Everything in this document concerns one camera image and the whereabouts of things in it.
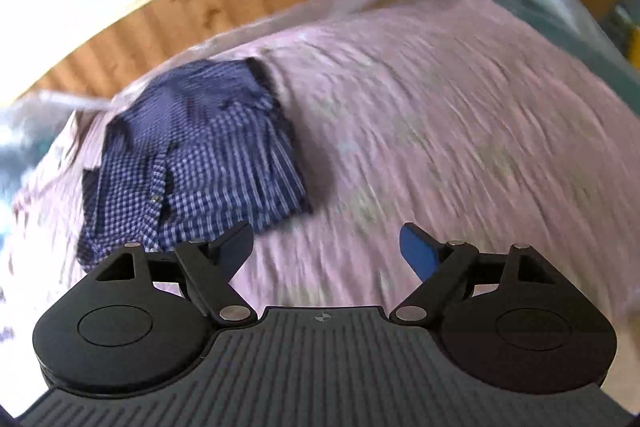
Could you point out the pink printed quilt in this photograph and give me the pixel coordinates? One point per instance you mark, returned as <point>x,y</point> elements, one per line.
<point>425,117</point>

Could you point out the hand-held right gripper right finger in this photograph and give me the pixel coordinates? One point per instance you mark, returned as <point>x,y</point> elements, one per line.
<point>417,252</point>

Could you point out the wooden headboard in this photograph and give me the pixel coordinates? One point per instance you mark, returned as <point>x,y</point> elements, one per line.
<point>150,34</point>

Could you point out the dark blue striped plaid shirt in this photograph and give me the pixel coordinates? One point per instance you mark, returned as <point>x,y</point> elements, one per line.
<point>265,177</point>

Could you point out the blue gingham check shirt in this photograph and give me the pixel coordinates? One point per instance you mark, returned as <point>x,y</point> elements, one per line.
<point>145,152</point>

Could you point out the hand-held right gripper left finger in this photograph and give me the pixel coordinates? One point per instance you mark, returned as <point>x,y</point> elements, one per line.
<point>239,247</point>

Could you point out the grey-green cloth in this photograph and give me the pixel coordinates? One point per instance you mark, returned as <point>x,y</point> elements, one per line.
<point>575,42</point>

